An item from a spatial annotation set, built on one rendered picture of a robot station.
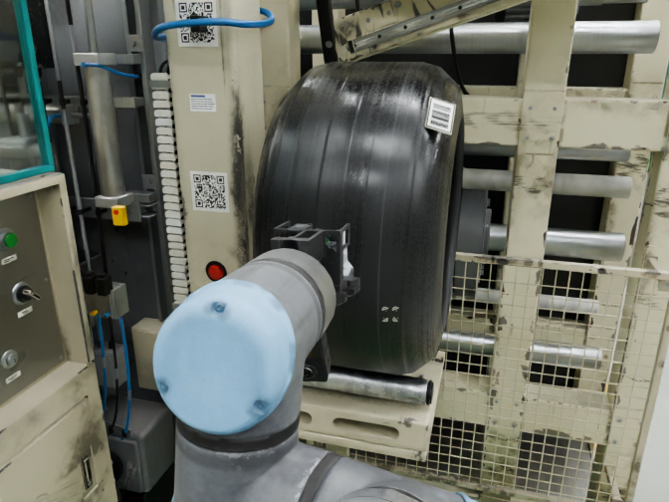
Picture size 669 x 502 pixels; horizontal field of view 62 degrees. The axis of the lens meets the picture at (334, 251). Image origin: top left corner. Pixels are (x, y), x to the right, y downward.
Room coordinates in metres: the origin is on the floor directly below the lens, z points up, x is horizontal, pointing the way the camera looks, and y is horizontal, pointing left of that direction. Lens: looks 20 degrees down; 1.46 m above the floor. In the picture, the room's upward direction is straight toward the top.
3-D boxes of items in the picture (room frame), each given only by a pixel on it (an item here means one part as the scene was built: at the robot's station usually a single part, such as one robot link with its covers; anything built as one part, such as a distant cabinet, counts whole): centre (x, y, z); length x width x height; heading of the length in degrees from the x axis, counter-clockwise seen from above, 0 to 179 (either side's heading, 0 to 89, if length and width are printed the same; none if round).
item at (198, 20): (1.07, 0.21, 1.51); 0.19 x 0.19 x 0.06; 74
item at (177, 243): (1.06, 0.30, 1.19); 0.05 x 0.04 x 0.48; 164
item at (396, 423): (0.88, 0.00, 0.84); 0.36 x 0.09 x 0.06; 74
